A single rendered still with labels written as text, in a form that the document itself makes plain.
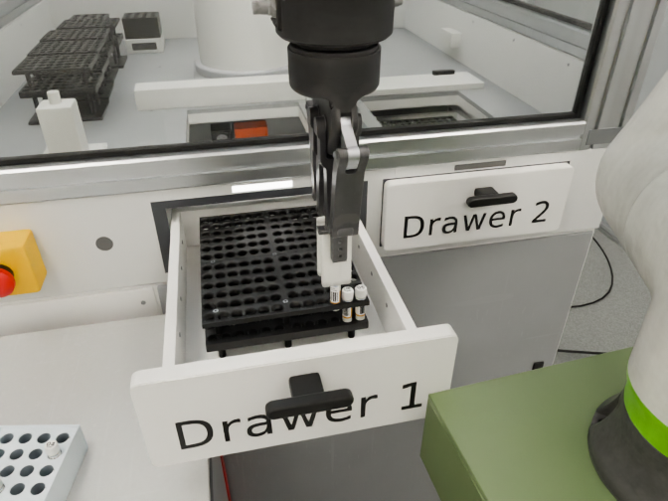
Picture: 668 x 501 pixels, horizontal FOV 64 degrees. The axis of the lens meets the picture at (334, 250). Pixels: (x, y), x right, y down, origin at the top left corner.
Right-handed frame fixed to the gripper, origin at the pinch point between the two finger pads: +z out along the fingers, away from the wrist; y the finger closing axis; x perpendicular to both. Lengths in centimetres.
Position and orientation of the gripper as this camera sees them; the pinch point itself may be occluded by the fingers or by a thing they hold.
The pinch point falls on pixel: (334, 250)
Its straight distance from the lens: 54.0
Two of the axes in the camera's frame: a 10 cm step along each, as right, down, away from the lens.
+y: 2.4, 5.5, -8.0
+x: 9.7, -1.4, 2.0
